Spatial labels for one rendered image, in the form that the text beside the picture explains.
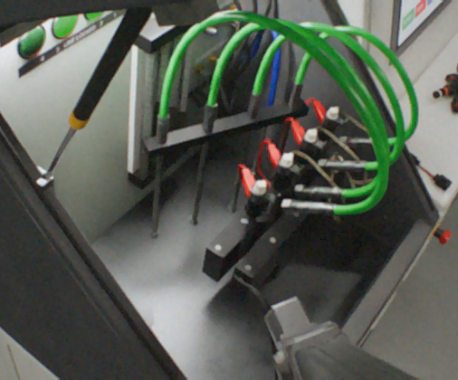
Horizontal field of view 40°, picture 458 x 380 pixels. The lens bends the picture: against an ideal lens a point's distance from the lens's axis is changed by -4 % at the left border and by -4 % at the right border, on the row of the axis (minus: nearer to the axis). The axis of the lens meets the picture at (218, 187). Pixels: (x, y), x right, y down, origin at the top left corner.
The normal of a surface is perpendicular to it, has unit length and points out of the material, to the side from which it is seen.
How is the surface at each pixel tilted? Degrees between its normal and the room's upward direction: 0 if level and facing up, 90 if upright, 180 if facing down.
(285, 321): 15
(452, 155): 0
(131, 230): 0
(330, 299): 0
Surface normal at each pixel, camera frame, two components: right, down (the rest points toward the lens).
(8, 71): 0.80, 0.51
